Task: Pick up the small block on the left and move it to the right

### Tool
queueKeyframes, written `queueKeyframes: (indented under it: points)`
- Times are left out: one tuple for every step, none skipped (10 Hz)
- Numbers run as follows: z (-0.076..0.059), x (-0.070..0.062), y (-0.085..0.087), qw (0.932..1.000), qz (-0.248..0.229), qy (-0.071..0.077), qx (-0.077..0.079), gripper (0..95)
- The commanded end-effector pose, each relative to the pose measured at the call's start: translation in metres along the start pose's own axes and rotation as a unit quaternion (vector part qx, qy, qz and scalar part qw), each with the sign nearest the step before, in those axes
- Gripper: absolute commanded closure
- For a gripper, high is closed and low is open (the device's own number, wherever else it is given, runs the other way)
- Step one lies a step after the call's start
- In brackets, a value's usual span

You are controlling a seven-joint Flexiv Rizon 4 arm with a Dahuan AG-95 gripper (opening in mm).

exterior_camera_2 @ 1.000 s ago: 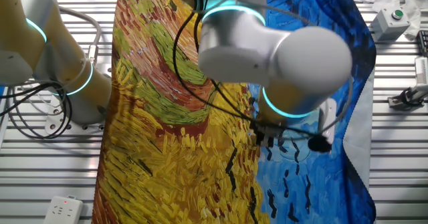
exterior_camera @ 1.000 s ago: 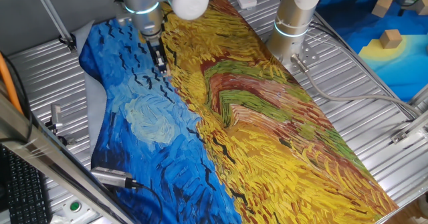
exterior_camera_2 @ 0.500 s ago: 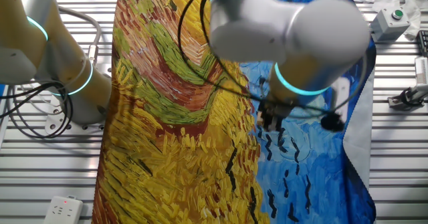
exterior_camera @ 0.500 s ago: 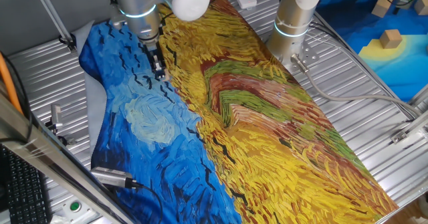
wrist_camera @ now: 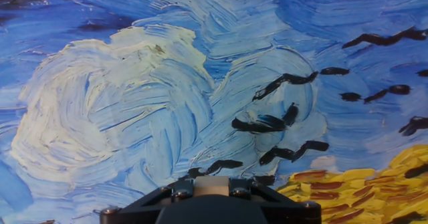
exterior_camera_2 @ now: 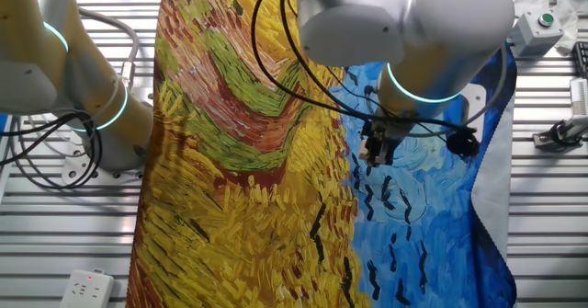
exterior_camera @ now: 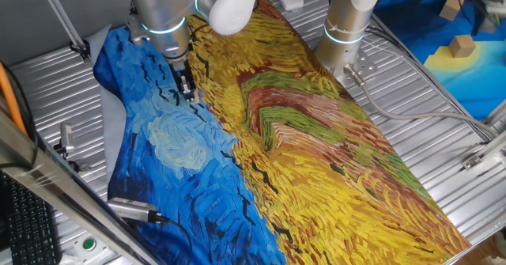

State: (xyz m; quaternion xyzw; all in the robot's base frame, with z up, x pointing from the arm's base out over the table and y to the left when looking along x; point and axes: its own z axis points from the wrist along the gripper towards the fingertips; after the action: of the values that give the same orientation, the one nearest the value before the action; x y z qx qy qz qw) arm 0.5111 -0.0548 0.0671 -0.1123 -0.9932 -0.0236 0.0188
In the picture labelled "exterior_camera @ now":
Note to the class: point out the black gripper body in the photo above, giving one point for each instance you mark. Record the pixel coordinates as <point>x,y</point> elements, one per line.
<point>180,69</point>

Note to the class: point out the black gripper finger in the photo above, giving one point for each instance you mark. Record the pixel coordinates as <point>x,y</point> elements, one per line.
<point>193,86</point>
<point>183,85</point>

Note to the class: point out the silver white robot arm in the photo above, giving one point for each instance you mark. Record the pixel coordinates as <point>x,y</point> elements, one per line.
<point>494,0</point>
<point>166,8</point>

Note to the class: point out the painted wheatfield print cloth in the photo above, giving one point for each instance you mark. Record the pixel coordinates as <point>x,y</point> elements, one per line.
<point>296,158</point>

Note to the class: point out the grey metal rod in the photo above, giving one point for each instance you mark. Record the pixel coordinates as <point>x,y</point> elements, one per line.
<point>59,16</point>

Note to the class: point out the grey box with green button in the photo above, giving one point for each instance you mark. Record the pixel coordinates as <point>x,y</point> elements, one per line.
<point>93,247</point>

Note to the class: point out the black keyboard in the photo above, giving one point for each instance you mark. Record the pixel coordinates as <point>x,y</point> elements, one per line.
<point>27,225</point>

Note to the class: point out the wooden cube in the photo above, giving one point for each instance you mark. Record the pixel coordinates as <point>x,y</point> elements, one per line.
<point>450,4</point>
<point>461,45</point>

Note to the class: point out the blue and yellow mat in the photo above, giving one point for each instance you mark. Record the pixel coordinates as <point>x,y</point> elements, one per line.
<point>474,87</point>

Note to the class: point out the short aluminium profile bar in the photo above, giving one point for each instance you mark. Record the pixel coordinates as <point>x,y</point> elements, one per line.
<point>484,152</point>

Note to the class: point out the silver ribbed camera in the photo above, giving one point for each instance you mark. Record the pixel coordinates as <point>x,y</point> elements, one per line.
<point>130,209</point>

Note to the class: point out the aluminium frame beam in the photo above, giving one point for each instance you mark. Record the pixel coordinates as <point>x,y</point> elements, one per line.
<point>59,186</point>

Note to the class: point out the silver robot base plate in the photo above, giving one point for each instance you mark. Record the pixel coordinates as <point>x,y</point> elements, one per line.
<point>365,65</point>

